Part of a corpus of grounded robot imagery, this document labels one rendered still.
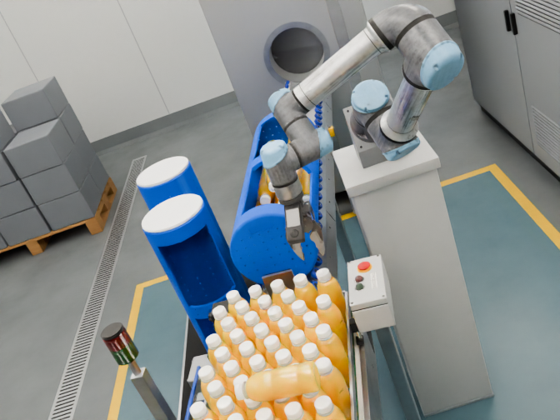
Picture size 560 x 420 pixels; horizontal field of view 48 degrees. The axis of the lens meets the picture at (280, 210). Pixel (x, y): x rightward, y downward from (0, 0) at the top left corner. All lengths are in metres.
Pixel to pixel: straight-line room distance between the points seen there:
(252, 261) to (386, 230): 0.49
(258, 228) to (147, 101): 5.29
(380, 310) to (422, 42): 0.69
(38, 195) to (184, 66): 2.37
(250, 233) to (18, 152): 3.58
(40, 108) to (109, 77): 1.68
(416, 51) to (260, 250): 0.81
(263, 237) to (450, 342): 0.95
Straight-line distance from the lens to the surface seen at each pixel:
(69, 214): 5.53
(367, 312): 1.71
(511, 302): 3.26
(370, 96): 2.00
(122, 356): 1.75
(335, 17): 3.17
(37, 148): 5.33
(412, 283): 2.38
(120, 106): 7.25
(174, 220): 2.64
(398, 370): 1.97
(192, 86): 7.09
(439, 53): 1.60
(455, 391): 2.79
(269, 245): 2.02
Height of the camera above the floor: 2.14
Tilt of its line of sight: 28 degrees down
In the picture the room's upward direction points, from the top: 22 degrees counter-clockwise
